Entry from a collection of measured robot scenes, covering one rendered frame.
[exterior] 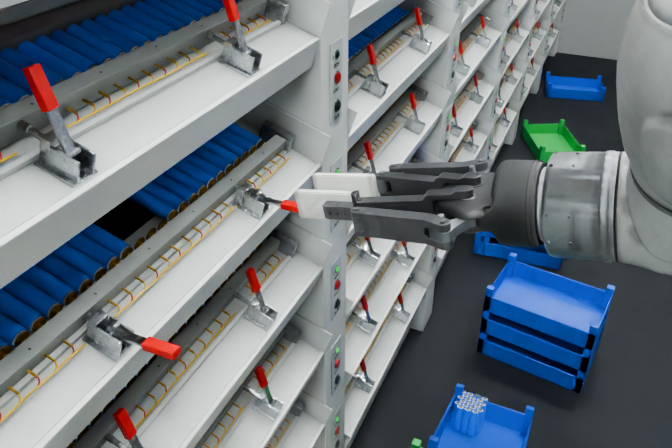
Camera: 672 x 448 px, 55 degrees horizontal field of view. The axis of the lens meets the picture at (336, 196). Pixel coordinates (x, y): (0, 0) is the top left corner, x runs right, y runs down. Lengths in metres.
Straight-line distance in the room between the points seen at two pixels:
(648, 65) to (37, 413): 0.53
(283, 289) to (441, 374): 0.99
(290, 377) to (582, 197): 0.71
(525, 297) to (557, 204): 1.44
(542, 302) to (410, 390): 0.45
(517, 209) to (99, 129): 0.37
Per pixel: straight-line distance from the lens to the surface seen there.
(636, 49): 0.38
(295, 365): 1.14
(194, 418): 0.84
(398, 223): 0.56
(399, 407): 1.82
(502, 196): 0.54
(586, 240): 0.54
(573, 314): 1.94
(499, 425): 1.82
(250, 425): 1.06
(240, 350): 0.91
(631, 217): 0.52
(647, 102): 0.38
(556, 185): 0.53
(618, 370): 2.07
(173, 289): 0.72
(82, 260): 0.71
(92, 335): 0.66
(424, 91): 1.61
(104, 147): 0.59
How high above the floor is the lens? 1.37
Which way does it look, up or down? 31 degrees down
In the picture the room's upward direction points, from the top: straight up
